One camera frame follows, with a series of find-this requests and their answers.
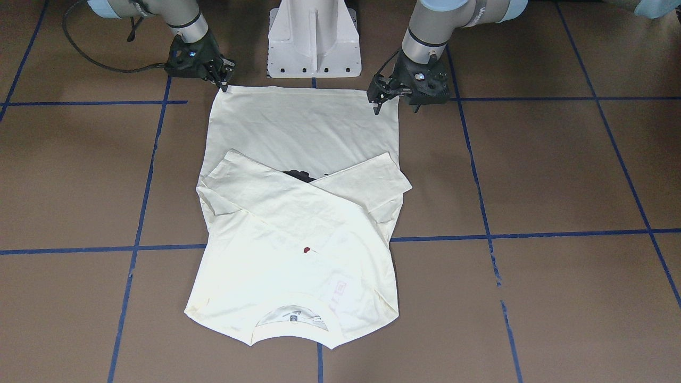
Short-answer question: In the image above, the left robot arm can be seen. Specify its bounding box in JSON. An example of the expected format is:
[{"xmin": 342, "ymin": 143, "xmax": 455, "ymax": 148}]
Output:
[{"xmin": 366, "ymin": 1, "xmax": 679, "ymax": 115}]

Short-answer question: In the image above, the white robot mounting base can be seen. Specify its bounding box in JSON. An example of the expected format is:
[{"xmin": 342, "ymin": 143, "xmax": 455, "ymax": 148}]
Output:
[{"xmin": 266, "ymin": 1, "xmax": 362, "ymax": 79}]

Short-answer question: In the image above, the cream long-sleeve Twinkle shirt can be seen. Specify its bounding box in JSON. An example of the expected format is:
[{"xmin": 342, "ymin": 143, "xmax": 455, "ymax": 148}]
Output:
[{"xmin": 184, "ymin": 86, "xmax": 411, "ymax": 349}]

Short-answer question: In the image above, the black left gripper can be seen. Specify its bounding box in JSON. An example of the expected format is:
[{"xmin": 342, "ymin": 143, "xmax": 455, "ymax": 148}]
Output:
[{"xmin": 367, "ymin": 51, "xmax": 452, "ymax": 115}]

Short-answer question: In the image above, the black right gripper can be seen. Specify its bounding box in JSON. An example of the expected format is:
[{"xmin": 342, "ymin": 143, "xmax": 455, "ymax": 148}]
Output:
[{"xmin": 164, "ymin": 31, "xmax": 236, "ymax": 92}]

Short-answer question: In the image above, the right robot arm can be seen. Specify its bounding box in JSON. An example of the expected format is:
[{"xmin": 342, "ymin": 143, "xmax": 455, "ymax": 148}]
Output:
[{"xmin": 87, "ymin": 1, "xmax": 235, "ymax": 91}]

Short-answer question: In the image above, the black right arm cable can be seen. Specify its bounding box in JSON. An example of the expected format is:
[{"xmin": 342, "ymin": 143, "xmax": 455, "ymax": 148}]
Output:
[{"xmin": 62, "ymin": 0, "xmax": 176, "ymax": 74}]

